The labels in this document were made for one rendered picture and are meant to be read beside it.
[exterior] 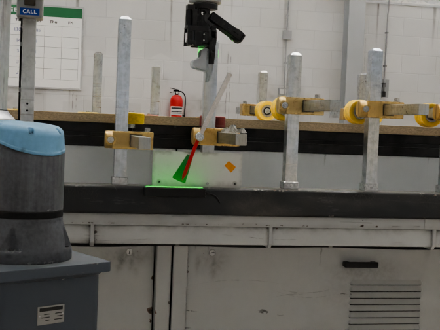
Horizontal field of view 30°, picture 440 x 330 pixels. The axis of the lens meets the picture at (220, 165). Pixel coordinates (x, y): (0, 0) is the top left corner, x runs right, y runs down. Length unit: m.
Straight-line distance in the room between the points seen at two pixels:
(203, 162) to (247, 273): 0.50
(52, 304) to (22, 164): 0.28
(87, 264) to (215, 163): 0.81
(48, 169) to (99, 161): 0.91
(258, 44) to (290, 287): 7.25
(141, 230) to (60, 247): 0.75
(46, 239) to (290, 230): 1.01
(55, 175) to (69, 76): 7.87
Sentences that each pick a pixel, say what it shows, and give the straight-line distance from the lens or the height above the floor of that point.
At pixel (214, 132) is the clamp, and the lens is 2.35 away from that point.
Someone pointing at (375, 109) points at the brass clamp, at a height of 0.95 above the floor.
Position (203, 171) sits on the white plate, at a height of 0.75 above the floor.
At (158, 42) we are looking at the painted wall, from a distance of 9.62.
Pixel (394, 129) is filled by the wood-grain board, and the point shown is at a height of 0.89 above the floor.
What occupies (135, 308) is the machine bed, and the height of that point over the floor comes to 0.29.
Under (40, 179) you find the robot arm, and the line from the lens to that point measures 1.63.
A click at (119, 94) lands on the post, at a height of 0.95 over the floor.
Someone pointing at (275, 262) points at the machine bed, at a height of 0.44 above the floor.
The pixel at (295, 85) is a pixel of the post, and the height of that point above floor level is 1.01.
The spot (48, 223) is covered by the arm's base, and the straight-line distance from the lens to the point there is 1.65.
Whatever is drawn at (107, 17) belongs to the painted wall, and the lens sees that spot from 9.59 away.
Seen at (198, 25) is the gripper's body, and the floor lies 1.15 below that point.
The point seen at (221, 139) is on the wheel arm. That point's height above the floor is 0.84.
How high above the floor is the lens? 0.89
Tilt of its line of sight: 3 degrees down
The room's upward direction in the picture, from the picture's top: 2 degrees clockwise
